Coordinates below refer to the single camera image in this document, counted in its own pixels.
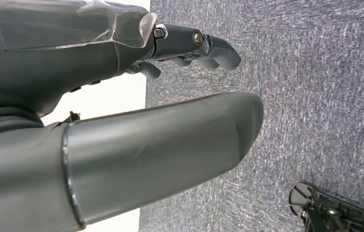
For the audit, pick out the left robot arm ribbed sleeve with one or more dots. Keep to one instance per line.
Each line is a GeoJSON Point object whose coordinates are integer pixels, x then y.
{"type": "Point", "coordinates": [6, 123]}

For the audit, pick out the black stand foot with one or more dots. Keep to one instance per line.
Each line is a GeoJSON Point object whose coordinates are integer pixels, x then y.
{"type": "Point", "coordinates": [303, 198]}

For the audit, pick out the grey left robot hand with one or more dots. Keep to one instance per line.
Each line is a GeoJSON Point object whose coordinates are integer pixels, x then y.
{"type": "Point", "coordinates": [143, 153]}

